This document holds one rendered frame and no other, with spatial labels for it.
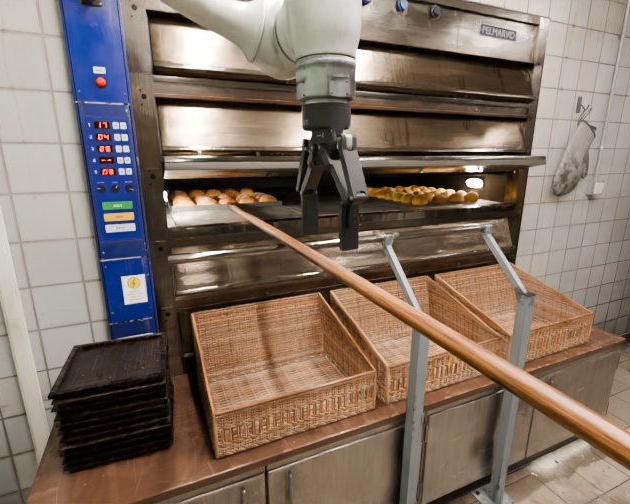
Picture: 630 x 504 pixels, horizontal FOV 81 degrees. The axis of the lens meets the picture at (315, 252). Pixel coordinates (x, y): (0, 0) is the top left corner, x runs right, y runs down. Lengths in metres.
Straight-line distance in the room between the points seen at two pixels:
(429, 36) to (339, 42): 1.37
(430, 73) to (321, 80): 1.36
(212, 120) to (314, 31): 0.94
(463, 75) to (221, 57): 1.11
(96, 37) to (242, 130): 0.51
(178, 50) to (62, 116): 0.42
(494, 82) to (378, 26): 0.68
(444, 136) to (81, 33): 1.46
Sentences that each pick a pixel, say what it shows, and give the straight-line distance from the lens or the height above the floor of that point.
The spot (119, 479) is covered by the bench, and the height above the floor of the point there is 0.58.
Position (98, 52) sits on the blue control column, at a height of 1.74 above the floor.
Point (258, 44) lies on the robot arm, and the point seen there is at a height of 1.62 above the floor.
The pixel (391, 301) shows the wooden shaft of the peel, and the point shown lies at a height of 1.20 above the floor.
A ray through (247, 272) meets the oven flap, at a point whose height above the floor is 0.98.
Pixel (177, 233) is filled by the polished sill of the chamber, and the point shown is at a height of 1.16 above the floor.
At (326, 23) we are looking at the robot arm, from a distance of 0.58.
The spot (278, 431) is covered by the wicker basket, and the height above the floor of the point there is 0.61.
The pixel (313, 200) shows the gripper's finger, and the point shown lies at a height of 1.36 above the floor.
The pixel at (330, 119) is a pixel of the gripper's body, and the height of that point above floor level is 1.49.
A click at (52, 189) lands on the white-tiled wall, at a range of 1.46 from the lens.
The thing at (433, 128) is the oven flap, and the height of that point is 1.56.
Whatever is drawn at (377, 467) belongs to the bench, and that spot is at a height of 0.38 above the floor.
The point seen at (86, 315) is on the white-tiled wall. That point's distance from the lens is 1.55.
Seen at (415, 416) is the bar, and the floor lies 0.60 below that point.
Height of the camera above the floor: 1.44
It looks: 15 degrees down
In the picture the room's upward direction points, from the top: straight up
